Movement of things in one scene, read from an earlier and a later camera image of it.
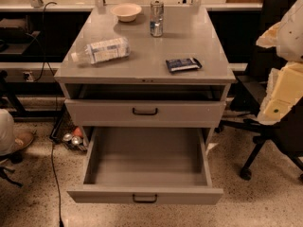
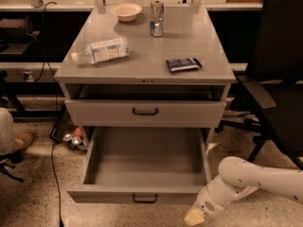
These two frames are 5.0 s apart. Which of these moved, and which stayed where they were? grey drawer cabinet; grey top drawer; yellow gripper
Moved: yellow gripper
Stayed: grey drawer cabinet; grey top drawer
